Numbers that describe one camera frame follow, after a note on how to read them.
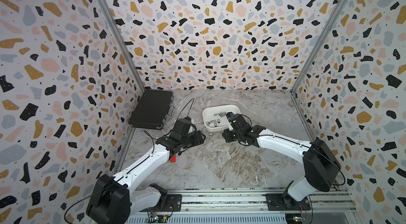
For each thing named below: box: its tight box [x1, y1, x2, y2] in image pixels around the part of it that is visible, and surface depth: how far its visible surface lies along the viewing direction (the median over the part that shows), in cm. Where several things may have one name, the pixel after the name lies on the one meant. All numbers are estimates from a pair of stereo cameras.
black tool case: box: [127, 89, 175, 130], surface depth 106 cm
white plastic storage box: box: [202, 104, 242, 133], surface depth 107 cm
